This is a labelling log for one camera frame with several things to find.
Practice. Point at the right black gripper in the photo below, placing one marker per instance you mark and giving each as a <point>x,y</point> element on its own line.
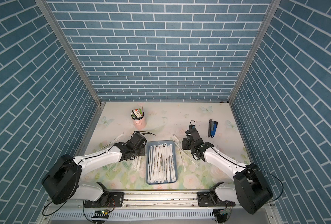
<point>185,140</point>

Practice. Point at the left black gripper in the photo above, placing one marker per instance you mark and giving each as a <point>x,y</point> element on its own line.
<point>143,153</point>

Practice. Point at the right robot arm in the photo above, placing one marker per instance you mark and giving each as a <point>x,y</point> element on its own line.
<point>250,189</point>

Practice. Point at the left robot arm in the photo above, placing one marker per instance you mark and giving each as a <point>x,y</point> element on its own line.
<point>63,183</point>

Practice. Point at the right pile wrapped straws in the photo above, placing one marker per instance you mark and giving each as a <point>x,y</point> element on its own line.
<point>185,158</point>

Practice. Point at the pile wrapped straws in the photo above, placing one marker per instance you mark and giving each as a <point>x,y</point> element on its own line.
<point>136,164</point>
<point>185,158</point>

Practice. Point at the left pile wrapped straws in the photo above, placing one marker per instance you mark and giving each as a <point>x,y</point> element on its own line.
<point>136,164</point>

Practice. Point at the blue plastic storage tray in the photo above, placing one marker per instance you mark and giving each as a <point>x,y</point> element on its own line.
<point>165,166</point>

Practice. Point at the pink pen cup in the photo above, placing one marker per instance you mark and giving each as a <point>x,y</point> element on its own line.
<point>140,124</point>

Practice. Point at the black and blue stapler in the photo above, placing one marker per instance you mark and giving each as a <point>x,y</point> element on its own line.
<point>212,127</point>

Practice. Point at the green circuit board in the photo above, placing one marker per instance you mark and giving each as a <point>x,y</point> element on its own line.
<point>100,214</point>

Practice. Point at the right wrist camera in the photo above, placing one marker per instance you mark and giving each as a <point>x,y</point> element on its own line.
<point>192,126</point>

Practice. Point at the aluminium front rail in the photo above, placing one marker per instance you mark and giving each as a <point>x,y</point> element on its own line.
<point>150,200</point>

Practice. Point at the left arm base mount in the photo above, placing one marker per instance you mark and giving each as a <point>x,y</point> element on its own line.
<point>110,200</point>

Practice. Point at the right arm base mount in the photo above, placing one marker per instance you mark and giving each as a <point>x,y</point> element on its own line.
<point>208,199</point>

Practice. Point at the white slotted cable duct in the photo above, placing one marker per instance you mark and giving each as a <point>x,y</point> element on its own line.
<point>136,215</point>

